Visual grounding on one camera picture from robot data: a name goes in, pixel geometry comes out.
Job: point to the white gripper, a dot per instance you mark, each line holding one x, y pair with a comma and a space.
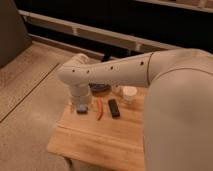
80, 95

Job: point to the clear plastic cup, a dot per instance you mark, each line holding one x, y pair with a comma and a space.
129, 93

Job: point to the white shelf rail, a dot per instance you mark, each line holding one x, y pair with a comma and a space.
95, 34

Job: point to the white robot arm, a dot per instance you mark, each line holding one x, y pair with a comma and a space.
178, 108

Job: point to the dark round bowl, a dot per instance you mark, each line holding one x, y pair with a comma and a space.
99, 87

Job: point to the grey couch corner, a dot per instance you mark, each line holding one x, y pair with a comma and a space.
14, 38

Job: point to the blue rectangular block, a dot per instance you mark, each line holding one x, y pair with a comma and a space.
82, 109

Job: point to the black remote control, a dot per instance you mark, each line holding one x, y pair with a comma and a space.
114, 108

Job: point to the wooden table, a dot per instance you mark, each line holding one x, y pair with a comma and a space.
114, 143

